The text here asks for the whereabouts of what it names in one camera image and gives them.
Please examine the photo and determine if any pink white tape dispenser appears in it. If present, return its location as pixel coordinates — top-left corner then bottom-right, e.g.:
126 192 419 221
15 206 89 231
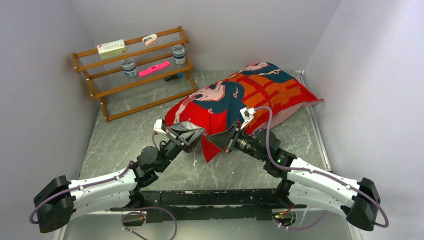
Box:
142 33 158 47

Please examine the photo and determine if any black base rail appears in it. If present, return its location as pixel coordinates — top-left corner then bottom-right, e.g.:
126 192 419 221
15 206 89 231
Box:
109 188 305 223

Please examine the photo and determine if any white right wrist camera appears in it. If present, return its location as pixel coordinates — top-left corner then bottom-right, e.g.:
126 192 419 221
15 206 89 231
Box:
240 107 256 129

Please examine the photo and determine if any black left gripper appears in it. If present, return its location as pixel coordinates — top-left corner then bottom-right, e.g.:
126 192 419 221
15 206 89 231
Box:
156 126 206 173

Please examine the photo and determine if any blue white jar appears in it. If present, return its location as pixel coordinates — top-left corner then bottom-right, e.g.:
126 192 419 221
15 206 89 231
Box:
172 44 186 65
121 57 138 78

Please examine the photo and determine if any pink red patterned pillowcase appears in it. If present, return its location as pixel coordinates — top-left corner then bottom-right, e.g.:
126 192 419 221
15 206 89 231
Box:
163 61 325 164

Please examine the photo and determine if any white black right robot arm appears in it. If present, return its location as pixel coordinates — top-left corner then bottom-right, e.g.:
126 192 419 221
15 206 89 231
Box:
206 124 381 232

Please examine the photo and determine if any blue white jar right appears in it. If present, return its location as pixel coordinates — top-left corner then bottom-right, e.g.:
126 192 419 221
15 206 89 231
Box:
172 44 186 65

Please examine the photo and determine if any blue white jar left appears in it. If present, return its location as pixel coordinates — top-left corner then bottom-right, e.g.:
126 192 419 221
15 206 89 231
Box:
121 57 138 78

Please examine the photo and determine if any aluminium frame rail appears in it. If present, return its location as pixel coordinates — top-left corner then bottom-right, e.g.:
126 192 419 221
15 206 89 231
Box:
53 212 362 240

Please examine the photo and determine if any pink highlighter marker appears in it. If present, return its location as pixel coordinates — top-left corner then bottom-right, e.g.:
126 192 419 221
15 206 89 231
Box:
138 61 170 77

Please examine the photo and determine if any white green box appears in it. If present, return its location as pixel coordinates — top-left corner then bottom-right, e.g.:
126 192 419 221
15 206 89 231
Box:
96 39 127 60

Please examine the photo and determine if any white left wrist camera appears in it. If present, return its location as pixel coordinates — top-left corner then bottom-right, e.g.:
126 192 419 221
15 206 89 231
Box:
153 119 167 134

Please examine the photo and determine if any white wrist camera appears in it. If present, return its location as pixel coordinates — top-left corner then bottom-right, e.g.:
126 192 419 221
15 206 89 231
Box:
153 119 167 134
240 107 256 129

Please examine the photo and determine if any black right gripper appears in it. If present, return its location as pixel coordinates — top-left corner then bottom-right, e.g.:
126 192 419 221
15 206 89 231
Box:
206 121 266 162

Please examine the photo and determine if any wooden shelf rack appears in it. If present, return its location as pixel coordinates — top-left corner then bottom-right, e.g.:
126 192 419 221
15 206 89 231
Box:
71 25 198 122

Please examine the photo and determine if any black blue marker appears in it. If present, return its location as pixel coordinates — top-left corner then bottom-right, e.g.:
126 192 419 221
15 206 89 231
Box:
164 72 184 82

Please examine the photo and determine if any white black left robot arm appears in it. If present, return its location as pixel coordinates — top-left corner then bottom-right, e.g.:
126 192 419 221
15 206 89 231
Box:
29 119 205 233

